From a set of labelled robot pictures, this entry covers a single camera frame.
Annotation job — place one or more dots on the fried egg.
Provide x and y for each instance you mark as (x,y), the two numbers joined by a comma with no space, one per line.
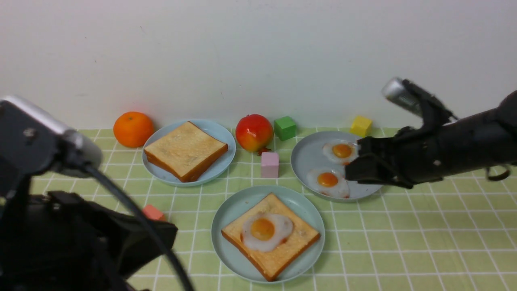
(264,232)
(340,151)
(328,182)

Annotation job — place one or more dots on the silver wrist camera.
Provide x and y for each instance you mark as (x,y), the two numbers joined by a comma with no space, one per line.
(416,100)
(33,142)

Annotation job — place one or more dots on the light blue front plate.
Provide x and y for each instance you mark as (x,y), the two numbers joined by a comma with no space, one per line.
(244,200)

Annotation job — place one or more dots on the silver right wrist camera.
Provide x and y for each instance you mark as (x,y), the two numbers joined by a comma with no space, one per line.
(416,100)

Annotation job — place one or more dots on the red yellow apple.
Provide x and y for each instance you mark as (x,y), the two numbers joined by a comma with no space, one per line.
(254,133)

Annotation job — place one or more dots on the salmon red cube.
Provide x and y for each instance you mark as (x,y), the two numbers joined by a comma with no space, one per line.
(153,213)

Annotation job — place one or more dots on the grey blue egg plate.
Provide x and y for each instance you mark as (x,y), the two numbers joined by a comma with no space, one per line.
(307,155)

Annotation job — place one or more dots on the green cube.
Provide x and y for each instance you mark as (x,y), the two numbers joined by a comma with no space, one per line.
(285,128)

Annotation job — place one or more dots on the yellow cube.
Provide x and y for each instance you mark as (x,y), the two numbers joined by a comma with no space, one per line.
(361,126)

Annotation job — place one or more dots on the toast slice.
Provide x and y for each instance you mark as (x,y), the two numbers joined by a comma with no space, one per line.
(186,152)
(271,264)

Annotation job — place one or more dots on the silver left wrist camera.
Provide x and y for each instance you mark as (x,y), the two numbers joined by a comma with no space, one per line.
(33,142)

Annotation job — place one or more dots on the light blue bread plate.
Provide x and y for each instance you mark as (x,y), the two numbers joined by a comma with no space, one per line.
(212,128)

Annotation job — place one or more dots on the green checkered tablecloth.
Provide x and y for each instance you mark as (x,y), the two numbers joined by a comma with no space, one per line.
(457,234)

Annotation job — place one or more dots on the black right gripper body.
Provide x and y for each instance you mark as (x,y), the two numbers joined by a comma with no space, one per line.
(401,160)

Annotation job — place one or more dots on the orange fruit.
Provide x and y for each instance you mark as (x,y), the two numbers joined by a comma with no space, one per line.
(133,129)

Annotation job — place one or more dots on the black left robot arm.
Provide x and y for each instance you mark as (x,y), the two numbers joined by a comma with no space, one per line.
(62,242)

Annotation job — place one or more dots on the pink cube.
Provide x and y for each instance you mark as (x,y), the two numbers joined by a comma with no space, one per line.
(270,165)

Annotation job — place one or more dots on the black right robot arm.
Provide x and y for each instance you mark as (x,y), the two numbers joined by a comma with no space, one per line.
(479,141)

